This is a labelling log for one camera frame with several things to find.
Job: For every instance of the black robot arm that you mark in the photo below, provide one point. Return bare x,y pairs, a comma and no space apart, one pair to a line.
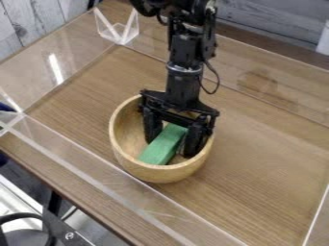
191,22

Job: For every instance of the white object at right edge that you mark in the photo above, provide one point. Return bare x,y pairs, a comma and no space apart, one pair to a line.
323,46

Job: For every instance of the blue object at left edge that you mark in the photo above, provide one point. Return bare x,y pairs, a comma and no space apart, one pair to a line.
5,107

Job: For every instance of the clear acrylic enclosure wall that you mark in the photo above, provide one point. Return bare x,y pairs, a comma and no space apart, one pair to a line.
261,192

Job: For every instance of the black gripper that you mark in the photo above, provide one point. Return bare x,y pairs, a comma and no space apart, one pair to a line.
179,106

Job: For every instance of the black metal bracket with screw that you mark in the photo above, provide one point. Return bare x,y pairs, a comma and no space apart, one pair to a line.
65,233

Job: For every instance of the brown wooden bowl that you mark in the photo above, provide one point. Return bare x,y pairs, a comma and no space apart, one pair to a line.
129,144

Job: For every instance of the green rectangular block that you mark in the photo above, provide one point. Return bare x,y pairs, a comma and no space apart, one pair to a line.
164,147

